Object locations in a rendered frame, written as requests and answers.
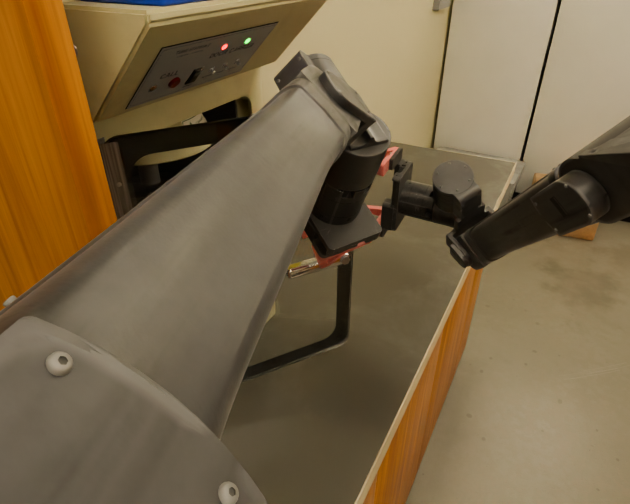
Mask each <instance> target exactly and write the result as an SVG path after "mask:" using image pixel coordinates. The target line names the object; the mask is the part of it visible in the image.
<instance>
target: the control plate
mask: <svg viewBox="0 0 630 504"><path fill-rule="evenodd" d="M278 22H279V21H278ZM278 22H274V23H269V24H265V25H260V26H256V27H251V28H247V29H242V30H238V31H234V32H229V33H225V34H220V35H216V36H211V37H207V38H202V39H198V40H193V41H189V42H184V43H180V44H175V45H171V46H166V47H162V48H161V50H160V51H159V53H158V55H157V56H156V58H155V60H154V61H153V63H152V65H151V66H150V68H149V70H148V71H147V73H146V75H145V77H144V78H143V80H142V82H141V83H140V85H139V87H138V88H137V90H136V92H135V93H134V95H133V97H132V98H131V100H130V102H129V103H128V105H127V107H126V108H125V109H129V108H132V107H135V106H138V105H141V104H144V103H147V102H150V101H153V100H156V99H159V98H162V97H165V96H168V95H171V94H174V93H177V92H180V91H183V90H186V89H189V88H192V87H195V86H198V85H201V84H204V83H207V82H210V81H213V80H216V79H219V78H222V77H225V76H228V75H231V74H234V73H237V72H240V71H241V70H242V68H243V67H244V66H245V65H246V63H247V62H248V61H249V59H250V58H251V57H252V56H253V54H254V53H255V52H256V51H257V49H258V48H259V47H260V45H261V44H262V43H263V42H264V40H265V39H266V38H267V36H268V35H269V34H270V33H271V31H272V30H273V29H274V28H275V26H276V25H277V24H278ZM249 37H251V40H250V41H249V42H248V43H247V44H244V41H245V40H246V39H247V38H249ZM225 43H228V46H227V47H226V48H225V49H224V50H220V48H221V47H222V46H223V45H224V44H225ZM238 59H240V61H239V62H240V63H241V64H240V65H239V66H238V65H237V64H236V65H235V64H234V63H235V61H236V60H238ZM225 63H228V65H227V66H228V67H229V68H228V69H227V70H226V69H225V68H222V66H223V64H225ZM213 66H214V67H215V69H214V70H215V71H216V72H215V73H214V74H212V72H208V71H209V69H210V68H212V67H213ZM201 67H204V69H203V70H202V72H201V73H200V75H199V76H198V77H197V79H196V80H195V82H192V83H189V84H186V85H185V82H186V81H187V80H188V78H189V77H190V75H191V74H192V72H193V71H194V69H198V68H201ZM176 77H179V78H180V79H181V81H180V83H179V84H178V85H177V86H176V87H174V88H170V87H169V86H168V84H169V82H170V81H171V80H173V79H174V78H176ZM153 85H157V88H156V89H155V90H154V91H152V92H148V90H149V88H150V87H151V86H153Z"/></svg>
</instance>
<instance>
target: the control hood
mask: <svg viewBox="0 0 630 504"><path fill-rule="evenodd" d="M326 1H327V0H207V1H199V2H192V3H184V4H177V5H169V6H148V5H132V4H117V3H102V2H87V1H81V0H80V1H70V2H63V6H64V10H65V14H66V18H67V22H68V26H69V30H70V34H71V38H72V42H73V46H74V50H75V54H76V58H77V62H78V66H79V70H80V74H81V78H82V82H83V86H84V90H85V94H86V98H87V102H88V106H89V110H90V114H91V118H92V122H93V123H96V122H99V121H102V120H105V119H108V118H111V117H114V116H117V115H120V114H123V113H126V112H129V111H132V110H134V109H137V108H140V107H143V106H146V105H149V104H152V103H155V102H158V101H161V100H164V99H167V98H170V97H173V96H176V95H179V94H182V93H185V92H188V91H191V90H194V89H196V88H199V87H202V86H205V85H208V84H211V83H214V82H217V81H220V80H223V79H226V78H229V77H232V76H235V75H238V74H241V73H244V72H247V71H250V70H253V69H256V68H258V67H261V66H264V65H267V64H270V63H273V62H275V61H276V60H277V59H278V58H279V57H280V56H281V54H282V53H283V52H284V51H285V50H286V48H287V47H288V46H289V45H290V44H291V42H292V41H293V40H294V39H295V38H296V36H297V35H298V34H299V33H300V32H301V31H302V29H303V28H304V27H305V26H306V25H307V23H308V22H309V21H310V20H311V19H312V17H313V16H314V15H315V14H316V13H317V11H318V10H319V9H320V8H321V7H322V6H323V4H324V3H325V2H326ZM278 21H279V22H278ZM274 22H278V24H277V25H276V26H275V28H274V29H273V30H272V31H271V33H270V34H269V35H268V36H267V38H266V39H265V40H264V42H263V43H262V44H261V45H260V47H259V48H258V49H257V51H256V52H255V53H254V54H253V56H252V57H251V58H250V59H249V61H248V62H247V63H246V65H245V66H244V67H243V68H242V70H241V71H240V72H237V73H234V74H231V75H228V76H225V77H222V78H219V79H216V80H213V81H210V82H207V83H204V84H201V85H198V86H195V87H192V88H189V89H186V90H183V91H180V92H177V93H174V94H171V95H168V96H165V97H162V98H159V99H156V100H153V101H150V102H147V103H144V104H141V105H138V106H135V107H132V108H129V109H125V108H126V107H127V105H128V103H129V102H130V100H131V98H132V97H133V95H134V93H135V92H136V90H137V88H138V87H139V85H140V83H141V82H142V80H143V78H144V77H145V75H146V73H147V71H148V70H149V68H150V66H151V65H152V63H153V61H154V60H155V58H156V56H157V55H158V53H159V51H160V50H161V48H162V47H166V46H171V45H175V44H180V43H184V42H189V41H193V40H198V39H202V38H207V37H211V36H216V35H220V34H225V33H229V32H234V31H238V30H242V29H247V28H251V27H256V26H260V25H265V24H269V23H274Z"/></svg>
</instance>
